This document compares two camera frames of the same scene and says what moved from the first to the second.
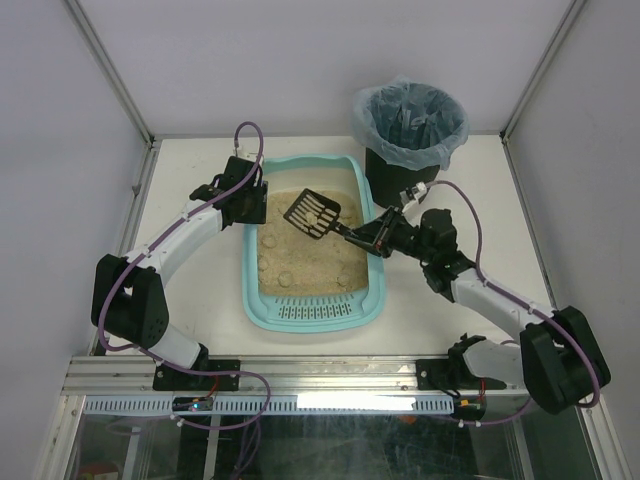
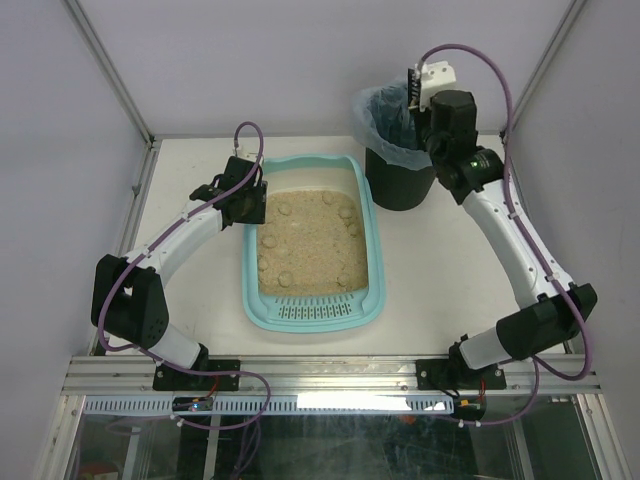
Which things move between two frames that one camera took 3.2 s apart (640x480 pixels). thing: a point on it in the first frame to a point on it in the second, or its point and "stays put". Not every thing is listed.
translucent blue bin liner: (418, 123) stays put
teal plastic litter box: (352, 313) stays put
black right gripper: (382, 236) to (426, 133)
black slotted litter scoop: (316, 215) to (414, 87)
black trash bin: (388, 177) stays put
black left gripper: (255, 201) stays put
